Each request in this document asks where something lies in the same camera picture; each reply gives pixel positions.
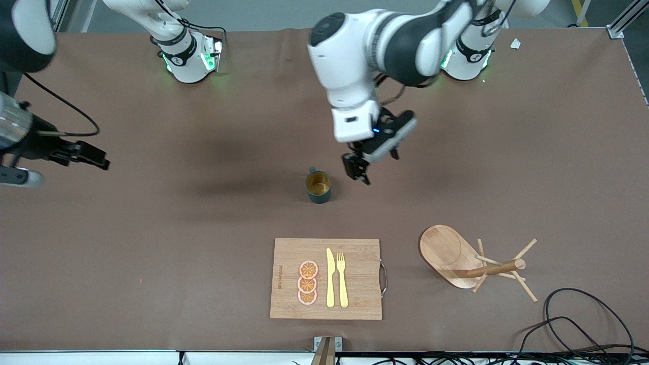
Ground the metal table edge bracket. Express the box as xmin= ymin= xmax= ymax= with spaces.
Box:
xmin=310 ymin=336 xmax=342 ymax=365

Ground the dark teal mug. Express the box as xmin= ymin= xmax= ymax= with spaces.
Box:
xmin=305 ymin=167 xmax=333 ymax=205

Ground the brown table cover sheet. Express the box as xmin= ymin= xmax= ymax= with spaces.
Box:
xmin=0 ymin=26 xmax=649 ymax=353

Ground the yellow plastic knife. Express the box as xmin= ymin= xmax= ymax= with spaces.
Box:
xmin=326 ymin=248 xmax=336 ymax=308

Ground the black loose cable loop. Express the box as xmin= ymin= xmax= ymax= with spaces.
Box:
xmin=544 ymin=288 xmax=635 ymax=355
xmin=517 ymin=317 xmax=609 ymax=355

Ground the black base cable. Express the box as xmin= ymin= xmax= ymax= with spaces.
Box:
xmin=172 ymin=18 xmax=227 ymax=49

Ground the yellow plastic fork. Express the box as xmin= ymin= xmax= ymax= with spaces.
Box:
xmin=336 ymin=252 xmax=349 ymax=308

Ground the wooden mug tree stand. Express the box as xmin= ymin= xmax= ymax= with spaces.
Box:
xmin=419 ymin=225 xmax=538 ymax=303

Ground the aluminium frame profile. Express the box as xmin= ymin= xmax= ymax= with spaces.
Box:
xmin=607 ymin=0 xmax=649 ymax=40
xmin=48 ymin=0 xmax=77 ymax=33

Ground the white table edge rail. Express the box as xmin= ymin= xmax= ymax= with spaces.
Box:
xmin=0 ymin=350 xmax=315 ymax=365

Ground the bamboo cutting board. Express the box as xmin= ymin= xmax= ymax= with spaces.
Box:
xmin=270 ymin=238 xmax=388 ymax=320

